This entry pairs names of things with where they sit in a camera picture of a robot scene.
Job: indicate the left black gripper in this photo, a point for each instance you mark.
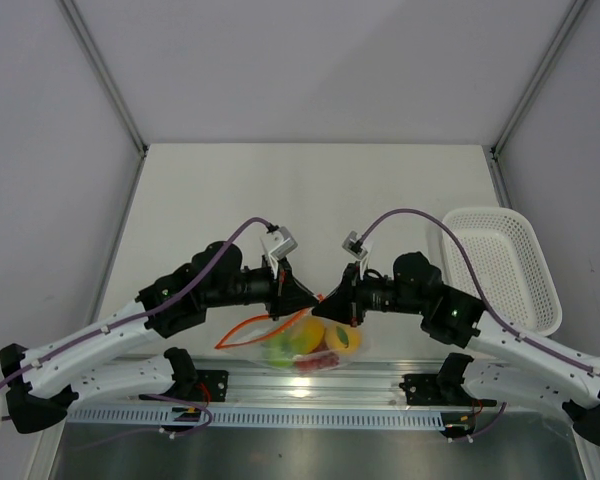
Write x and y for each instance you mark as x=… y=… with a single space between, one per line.
x=286 y=294

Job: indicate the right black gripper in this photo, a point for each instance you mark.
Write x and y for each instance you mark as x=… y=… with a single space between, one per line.
x=346 y=302

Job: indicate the orange fruit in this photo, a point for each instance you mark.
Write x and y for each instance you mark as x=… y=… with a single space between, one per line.
x=342 y=339

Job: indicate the yellow green mango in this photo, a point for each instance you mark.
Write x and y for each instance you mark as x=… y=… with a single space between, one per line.
x=307 y=335

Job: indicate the clear zip top bag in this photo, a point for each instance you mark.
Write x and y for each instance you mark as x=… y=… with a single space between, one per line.
x=246 y=340

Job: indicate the green apple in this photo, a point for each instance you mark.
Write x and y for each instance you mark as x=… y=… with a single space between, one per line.
x=277 y=351

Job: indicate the red grape bunch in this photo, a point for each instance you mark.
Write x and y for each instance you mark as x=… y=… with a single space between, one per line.
x=324 y=360

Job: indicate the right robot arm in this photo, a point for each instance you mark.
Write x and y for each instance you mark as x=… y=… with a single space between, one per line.
x=453 y=317

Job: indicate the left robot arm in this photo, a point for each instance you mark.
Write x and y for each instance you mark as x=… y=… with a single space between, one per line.
x=44 y=384

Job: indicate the white perforated plastic basket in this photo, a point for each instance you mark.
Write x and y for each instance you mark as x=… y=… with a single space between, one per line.
x=506 y=256

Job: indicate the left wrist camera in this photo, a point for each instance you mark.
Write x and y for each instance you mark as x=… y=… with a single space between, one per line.
x=277 y=243

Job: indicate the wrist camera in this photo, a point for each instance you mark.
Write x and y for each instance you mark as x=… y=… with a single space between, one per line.
x=360 y=249
x=277 y=243

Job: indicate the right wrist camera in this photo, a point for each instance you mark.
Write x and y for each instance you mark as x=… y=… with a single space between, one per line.
x=360 y=249

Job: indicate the aluminium mounting rail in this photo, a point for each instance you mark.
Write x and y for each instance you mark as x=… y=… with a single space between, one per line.
x=300 y=377

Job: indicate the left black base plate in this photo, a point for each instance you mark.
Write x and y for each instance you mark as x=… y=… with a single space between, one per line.
x=212 y=386

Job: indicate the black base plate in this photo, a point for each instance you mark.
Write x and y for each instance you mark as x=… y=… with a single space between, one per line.
x=424 y=389
x=212 y=386

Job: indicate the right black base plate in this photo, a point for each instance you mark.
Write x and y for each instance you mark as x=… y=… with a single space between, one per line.
x=424 y=389

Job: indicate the white slotted cable duct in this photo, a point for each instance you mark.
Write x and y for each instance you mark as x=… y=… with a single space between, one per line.
x=251 y=417

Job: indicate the left corner frame post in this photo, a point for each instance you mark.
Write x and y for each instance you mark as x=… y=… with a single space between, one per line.
x=86 y=41

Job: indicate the corner frame post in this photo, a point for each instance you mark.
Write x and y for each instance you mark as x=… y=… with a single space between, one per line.
x=551 y=54
x=86 y=41

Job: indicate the right corner frame post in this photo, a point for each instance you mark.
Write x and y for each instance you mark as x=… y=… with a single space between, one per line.
x=551 y=54

